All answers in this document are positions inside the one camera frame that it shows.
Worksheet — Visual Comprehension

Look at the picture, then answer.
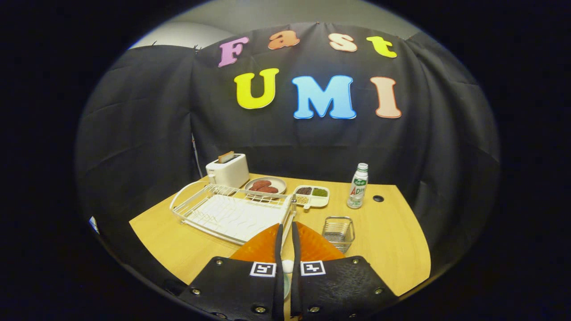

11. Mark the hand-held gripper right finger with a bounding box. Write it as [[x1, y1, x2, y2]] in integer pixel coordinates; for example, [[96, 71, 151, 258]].
[[290, 222, 398, 321]]

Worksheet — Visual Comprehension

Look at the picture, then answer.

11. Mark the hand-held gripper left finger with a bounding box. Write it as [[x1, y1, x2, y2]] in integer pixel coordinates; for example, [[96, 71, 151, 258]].
[[178, 223, 285, 321]]

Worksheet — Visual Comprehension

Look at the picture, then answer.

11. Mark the metal wire basket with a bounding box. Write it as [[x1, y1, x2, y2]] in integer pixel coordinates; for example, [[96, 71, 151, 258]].
[[322, 216, 356, 254]]

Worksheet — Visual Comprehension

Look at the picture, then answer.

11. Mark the white wire dish rack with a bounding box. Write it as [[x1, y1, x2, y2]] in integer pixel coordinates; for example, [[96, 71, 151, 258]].
[[170, 181, 297, 246]]

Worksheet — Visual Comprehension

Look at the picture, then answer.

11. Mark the small white round dish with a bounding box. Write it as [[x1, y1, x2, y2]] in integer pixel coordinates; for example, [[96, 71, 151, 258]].
[[244, 177, 287, 197]]

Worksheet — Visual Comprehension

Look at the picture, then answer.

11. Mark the white divided tray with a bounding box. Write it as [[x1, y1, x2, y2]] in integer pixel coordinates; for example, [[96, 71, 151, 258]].
[[292, 185, 330, 209]]

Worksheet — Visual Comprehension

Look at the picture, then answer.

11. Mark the white plastic drink bottle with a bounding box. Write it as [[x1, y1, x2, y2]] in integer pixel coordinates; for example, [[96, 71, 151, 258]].
[[347, 163, 369, 210]]

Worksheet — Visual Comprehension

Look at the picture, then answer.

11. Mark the white toaster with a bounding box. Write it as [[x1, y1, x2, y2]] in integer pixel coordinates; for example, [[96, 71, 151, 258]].
[[206, 153, 250, 189]]

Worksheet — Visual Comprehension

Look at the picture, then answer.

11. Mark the black backdrop cloth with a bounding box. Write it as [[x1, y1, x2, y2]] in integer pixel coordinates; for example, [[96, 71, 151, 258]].
[[75, 22, 501, 268]]

